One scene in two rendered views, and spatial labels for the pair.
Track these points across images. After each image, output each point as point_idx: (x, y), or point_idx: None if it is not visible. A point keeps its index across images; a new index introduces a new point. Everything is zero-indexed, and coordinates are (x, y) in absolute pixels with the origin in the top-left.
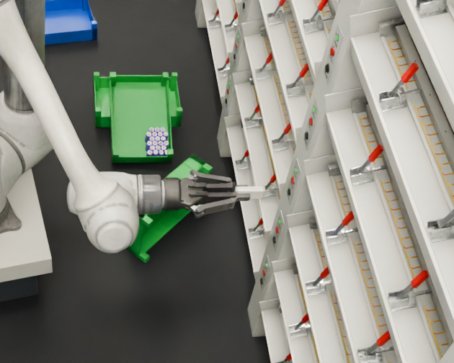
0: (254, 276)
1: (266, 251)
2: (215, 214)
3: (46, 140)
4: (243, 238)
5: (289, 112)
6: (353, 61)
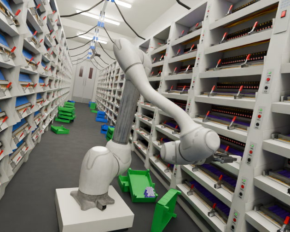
0: (224, 229)
1: (232, 207)
2: (181, 219)
3: (127, 160)
4: (198, 227)
5: (234, 132)
6: (284, 72)
